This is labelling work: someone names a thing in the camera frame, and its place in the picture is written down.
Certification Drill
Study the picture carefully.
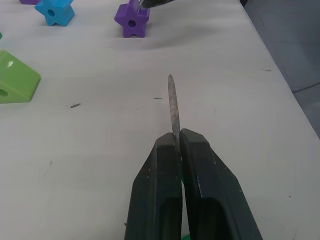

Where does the blue star block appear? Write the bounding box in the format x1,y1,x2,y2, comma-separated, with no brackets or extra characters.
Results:
34,0,76,27

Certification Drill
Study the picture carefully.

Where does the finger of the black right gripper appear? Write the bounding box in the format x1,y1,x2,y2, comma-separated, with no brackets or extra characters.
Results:
136,0,174,10

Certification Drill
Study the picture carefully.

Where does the green triangle block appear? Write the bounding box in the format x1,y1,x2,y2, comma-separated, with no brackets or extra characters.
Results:
0,50,41,105

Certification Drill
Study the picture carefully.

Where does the purple star block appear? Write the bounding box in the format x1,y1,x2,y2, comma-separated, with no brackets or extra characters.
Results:
114,0,151,39

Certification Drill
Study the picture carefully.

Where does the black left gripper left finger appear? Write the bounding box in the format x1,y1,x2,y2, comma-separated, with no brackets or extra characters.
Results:
123,132,184,240

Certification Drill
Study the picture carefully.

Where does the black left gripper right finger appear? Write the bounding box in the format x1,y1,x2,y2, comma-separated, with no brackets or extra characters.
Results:
179,128,264,240

